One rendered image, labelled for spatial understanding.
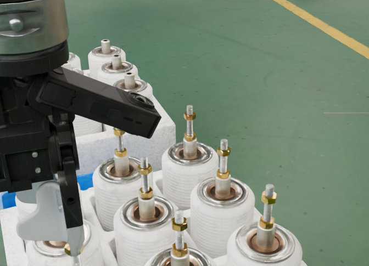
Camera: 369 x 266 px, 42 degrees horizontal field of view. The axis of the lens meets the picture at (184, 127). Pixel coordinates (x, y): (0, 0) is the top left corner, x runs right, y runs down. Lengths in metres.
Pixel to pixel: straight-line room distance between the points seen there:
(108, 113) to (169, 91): 1.22
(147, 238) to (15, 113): 0.30
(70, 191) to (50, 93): 0.08
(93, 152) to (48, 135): 0.62
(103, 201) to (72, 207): 0.34
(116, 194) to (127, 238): 0.11
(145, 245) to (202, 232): 0.10
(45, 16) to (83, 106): 0.09
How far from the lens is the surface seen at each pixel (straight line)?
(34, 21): 0.38
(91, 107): 0.42
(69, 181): 0.42
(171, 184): 0.81
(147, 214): 0.68
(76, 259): 0.53
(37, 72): 0.39
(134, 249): 0.67
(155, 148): 1.07
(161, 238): 0.66
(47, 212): 0.46
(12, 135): 0.41
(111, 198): 0.76
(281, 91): 1.66
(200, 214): 0.71
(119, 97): 0.44
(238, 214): 0.70
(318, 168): 1.27
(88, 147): 1.02
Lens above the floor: 0.68
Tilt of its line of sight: 29 degrees down
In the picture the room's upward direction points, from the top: 1 degrees counter-clockwise
